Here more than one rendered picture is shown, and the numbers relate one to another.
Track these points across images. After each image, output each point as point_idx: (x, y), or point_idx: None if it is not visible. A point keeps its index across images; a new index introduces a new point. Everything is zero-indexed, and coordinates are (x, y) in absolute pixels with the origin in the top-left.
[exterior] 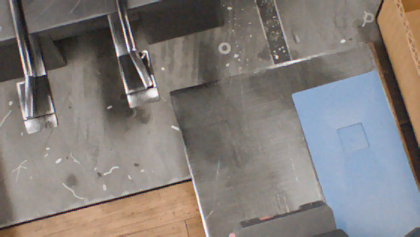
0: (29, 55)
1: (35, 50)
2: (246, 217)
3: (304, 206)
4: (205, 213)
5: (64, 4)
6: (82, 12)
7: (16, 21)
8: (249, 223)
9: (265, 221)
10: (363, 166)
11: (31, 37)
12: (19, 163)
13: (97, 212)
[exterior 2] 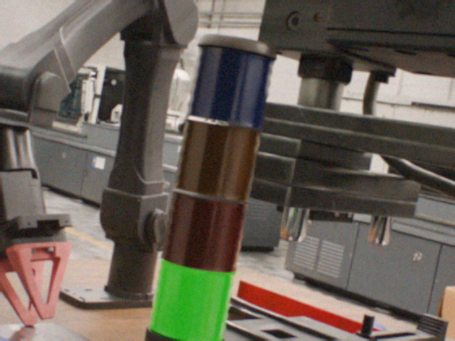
0: (257, 312)
1: (257, 314)
2: (55, 336)
3: (34, 222)
4: (86, 338)
5: (259, 325)
6: (243, 322)
7: (282, 316)
8: (65, 217)
9: (57, 214)
10: None
11: (266, 317)
12: None
13: None
